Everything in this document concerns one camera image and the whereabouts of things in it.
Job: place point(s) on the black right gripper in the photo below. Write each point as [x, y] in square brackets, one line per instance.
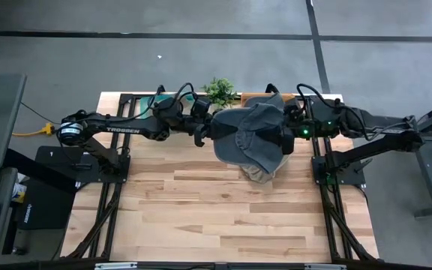
[294, 131]

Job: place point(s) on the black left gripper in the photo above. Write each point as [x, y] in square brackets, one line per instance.
[201, 129]

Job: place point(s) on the beige cap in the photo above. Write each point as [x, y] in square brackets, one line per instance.
[255, 176]

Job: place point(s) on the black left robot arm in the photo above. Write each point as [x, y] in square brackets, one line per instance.
[122, 129]

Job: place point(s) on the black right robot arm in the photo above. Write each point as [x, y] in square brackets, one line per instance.
[369, 120]

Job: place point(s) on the potted green plant white pot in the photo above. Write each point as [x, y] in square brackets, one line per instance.
[219, 92]

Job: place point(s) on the orange translucent plastic bin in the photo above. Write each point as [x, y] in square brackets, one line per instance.
[246, 98]

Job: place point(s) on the green translucent plastic bin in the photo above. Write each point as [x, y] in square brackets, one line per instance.
[146, 105]

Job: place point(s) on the black bag with white logo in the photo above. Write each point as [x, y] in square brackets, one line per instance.
[47, 210]

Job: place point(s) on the small yellow white package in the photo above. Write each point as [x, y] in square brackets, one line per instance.
[19, 193]

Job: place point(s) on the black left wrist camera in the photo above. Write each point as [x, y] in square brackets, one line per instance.
[201, 107]

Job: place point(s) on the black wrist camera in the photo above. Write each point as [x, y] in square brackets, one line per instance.
[294, 105]
[201, 107]

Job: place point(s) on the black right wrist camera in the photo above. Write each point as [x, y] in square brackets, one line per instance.
[294, 105]

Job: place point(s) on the black metal table frame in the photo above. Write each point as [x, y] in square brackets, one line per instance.
[332, 225]

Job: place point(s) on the white metal bracket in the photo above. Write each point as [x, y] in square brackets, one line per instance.
[324, 267]
[114, 266]

